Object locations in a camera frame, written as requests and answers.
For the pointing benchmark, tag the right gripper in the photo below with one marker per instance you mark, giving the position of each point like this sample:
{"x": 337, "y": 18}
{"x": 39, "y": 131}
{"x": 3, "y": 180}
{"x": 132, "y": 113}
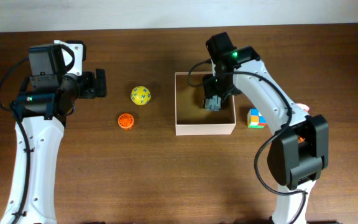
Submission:
{"x": 209, "y": 88}

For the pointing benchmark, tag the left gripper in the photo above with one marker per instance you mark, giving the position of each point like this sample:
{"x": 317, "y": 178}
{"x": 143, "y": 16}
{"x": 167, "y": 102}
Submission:
{"x": 96, "y": 90}

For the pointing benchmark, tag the grey and yellow toy truck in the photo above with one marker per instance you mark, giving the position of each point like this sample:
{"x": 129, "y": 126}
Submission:
{"x": 213, "y": 103}

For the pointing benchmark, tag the multicoloured puzzle cube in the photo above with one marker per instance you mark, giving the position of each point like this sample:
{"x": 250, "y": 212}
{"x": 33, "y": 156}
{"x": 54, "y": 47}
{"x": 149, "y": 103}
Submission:
{"x": 255, "y": 120}

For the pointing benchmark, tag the orange ribbed round toy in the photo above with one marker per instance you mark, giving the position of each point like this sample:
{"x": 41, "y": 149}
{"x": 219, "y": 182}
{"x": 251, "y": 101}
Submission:
{"x": 125, "y": 121}

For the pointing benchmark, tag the yellow ball with blue letters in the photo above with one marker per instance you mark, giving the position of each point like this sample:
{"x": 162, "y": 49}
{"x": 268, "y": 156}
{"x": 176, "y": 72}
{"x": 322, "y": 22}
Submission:
{"x": 140, "y": 95}

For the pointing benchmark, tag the white duck toy pink hat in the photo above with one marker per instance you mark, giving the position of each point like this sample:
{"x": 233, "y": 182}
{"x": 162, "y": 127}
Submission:
{"x": 303, "y": 106}

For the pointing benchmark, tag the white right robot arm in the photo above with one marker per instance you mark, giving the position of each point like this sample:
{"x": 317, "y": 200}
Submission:
{"x": 299, "y": 146}

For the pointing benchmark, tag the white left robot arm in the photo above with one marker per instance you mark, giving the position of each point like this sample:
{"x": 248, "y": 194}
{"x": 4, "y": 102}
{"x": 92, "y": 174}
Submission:
{"x": 45, "y": 99}

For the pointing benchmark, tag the pink cardboard box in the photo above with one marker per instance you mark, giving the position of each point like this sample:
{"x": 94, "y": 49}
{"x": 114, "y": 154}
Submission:
{"x": 191, "y": 118}

